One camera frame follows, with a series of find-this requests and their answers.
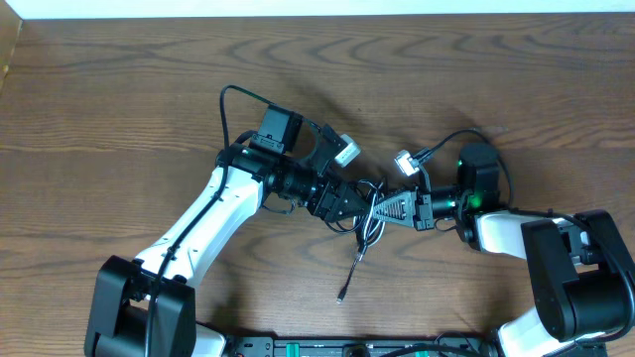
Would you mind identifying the black usb cable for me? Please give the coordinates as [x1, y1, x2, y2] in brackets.
[324, 178, 388, 304]

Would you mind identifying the white usb cable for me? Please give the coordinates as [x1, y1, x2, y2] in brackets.
[359, 185, 386, 247]

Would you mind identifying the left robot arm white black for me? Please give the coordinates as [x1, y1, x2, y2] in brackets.
[84, 104, 369, 356]

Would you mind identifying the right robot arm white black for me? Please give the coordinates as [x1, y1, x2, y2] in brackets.
[370, 143, 634, 356]

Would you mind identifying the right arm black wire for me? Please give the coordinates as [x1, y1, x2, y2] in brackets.
[411, 128, 635, 343]

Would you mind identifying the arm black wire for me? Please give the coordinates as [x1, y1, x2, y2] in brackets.
[143, 83, 323, 357]
[411, 128, 635, 343]

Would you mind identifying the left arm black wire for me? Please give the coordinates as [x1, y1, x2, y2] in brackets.
[143, 83, 323, 357]

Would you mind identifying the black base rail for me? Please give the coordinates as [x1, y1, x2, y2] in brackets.
[222, 335, 502, 357]

